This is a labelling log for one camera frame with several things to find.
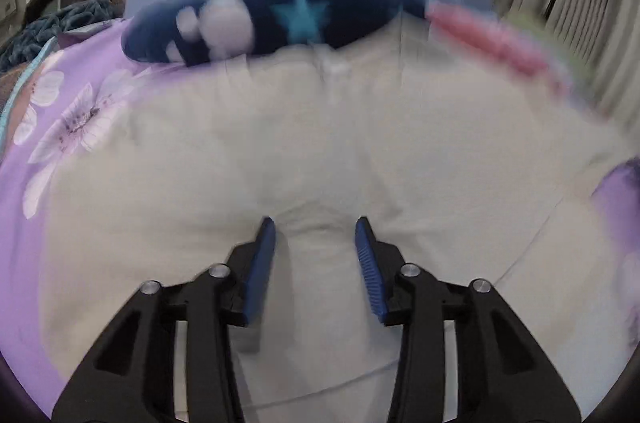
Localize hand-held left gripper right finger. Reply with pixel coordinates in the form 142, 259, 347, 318
354, 216, 583, 423

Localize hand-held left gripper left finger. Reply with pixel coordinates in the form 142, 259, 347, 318
51, 216, 277, 423

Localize beige garment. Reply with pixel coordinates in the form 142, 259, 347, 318
37, 10, 626, 423

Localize purple floral bed sheet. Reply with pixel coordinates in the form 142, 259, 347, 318
0, 18, 640, 409

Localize navy star paw plush pillow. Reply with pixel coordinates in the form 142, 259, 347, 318
122, 0, 433, 66

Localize pink folded cloth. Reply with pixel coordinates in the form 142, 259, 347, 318
427, 0, 576, 98

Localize teal-edged printed quilt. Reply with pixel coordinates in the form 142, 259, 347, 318
0, 35, 58, 154

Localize green pillow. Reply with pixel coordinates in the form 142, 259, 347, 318
502, 10, 601, 104

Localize blue knitted blanket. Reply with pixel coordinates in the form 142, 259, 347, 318
0, 0, 123, 71

